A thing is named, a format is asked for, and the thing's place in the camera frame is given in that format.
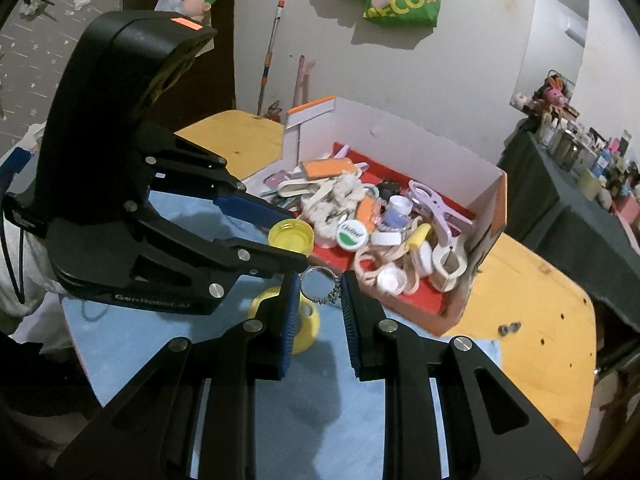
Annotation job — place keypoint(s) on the yellow bottle cap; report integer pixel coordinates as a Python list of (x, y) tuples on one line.
[(292, 232)]

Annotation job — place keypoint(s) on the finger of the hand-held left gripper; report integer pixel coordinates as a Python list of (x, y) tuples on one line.
[(250, 207), (270, 262)]

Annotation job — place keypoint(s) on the yellow curved plastic piece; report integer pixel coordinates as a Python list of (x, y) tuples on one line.
[(419, 236)]

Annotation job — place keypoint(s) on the pink plush bunny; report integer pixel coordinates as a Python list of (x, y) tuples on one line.
[(557, 92)]

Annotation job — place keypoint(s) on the white air conditioner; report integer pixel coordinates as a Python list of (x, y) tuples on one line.
[(577, 30)]

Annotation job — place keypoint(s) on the blue fleece towel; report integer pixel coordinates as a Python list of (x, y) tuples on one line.
[(320, 420)]

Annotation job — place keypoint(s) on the broom stick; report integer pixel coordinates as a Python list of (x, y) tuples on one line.
[(270, 60)]

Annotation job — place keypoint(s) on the cardboard box with orange flaps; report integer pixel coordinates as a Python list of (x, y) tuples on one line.
[(400, 130)]

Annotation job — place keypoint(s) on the green cloth covered table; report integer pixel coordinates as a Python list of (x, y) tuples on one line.
[(550, 210)]

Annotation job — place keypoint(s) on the orange and white brush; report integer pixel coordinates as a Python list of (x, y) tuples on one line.
[(367, 212)]

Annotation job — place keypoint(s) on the row of jars and bottles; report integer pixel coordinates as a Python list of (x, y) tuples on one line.
[(570, 145)]

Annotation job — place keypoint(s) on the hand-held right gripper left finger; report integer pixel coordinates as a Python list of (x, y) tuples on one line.
[(290, 325)]

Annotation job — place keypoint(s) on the plain white cap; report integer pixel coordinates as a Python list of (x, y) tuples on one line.
[(390, 279)]

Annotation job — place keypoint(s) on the cream clothes peg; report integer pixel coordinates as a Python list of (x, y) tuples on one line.
[(450, 260)]

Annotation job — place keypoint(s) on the small dark clip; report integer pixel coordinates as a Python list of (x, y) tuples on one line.
[(510, 329)]

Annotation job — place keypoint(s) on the orange sponge block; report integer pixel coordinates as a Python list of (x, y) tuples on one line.
[(325, 167)]

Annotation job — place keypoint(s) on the grey star pattern cloth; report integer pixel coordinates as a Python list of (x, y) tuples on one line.
[(60, 70)]

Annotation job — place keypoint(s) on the large purple clothes peg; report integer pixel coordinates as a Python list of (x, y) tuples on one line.
[(440, 205)]

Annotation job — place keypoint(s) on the white cap with green label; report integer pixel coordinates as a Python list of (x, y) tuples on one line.
[(351, 235)]

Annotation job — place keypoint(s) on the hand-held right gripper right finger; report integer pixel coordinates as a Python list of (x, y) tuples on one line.
[(350, 325)]

